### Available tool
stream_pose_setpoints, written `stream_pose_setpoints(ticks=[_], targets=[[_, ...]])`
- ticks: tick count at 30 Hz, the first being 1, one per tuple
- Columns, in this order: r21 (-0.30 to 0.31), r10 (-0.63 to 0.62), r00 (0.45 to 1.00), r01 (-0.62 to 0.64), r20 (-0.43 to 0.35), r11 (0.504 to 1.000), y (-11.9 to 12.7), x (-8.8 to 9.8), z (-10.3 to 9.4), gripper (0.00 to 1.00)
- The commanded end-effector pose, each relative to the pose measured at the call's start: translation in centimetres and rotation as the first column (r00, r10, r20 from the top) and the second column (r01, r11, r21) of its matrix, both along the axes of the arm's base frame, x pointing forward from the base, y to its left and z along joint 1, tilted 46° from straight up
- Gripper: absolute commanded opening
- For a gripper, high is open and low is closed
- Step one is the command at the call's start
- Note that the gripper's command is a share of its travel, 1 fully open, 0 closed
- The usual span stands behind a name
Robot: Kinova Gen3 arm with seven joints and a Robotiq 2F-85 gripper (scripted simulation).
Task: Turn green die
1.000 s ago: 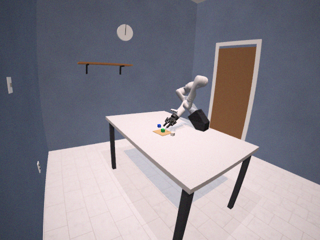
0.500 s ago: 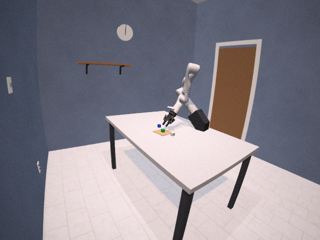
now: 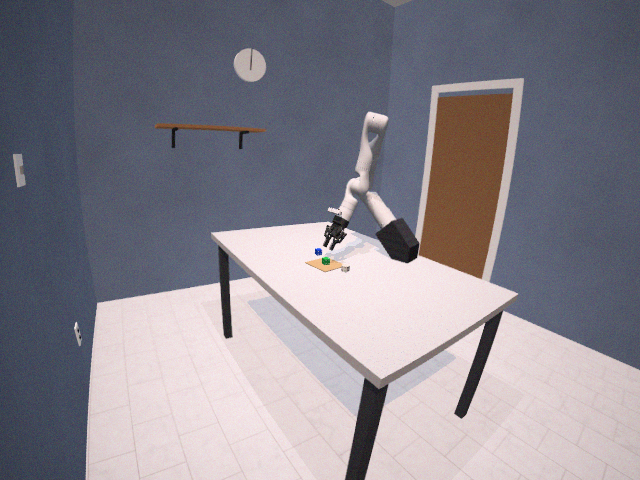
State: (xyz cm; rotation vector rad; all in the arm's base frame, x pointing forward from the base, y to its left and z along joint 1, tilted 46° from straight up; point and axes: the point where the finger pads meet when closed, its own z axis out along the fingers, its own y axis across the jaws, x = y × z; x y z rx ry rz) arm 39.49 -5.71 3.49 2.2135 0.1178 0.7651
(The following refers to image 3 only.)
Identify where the tan flat mat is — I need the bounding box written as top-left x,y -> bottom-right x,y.
305,258 -> 343,272

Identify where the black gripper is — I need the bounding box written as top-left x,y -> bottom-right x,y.
323,215 -> 349,251

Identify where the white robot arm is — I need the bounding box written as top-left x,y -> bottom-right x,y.
328,112 -> 395,229

